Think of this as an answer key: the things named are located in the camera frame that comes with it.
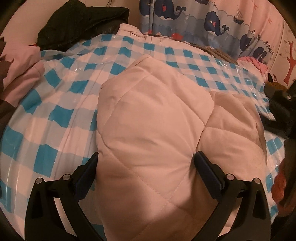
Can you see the dark brown garment right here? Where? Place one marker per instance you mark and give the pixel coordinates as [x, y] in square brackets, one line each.
[282, 106]

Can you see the pink garment by curtain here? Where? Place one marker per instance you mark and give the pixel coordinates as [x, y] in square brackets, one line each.
[254, 66]

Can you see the whale print curtain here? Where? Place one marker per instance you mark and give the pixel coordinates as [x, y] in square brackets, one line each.
[239, 28]

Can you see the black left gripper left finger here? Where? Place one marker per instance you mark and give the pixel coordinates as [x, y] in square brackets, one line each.
[42, 220]

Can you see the black jacket pile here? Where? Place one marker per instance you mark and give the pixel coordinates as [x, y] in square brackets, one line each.
[74, 21]

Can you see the white quilted duvet under bag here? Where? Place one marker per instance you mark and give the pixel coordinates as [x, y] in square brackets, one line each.
[133, 32]

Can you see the blue white checkered storage bag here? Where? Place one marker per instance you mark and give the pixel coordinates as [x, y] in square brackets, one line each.
[53, 129]

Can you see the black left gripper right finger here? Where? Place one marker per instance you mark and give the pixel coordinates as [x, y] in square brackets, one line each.
[252, 222]

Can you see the pink purple folded garment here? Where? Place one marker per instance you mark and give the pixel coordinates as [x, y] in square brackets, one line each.
[21, 68]

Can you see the white quilted padded coat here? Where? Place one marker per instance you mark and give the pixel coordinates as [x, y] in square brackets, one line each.
[151, 120]

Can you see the brown grey garment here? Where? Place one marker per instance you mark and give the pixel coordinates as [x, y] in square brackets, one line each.
[217, 53]

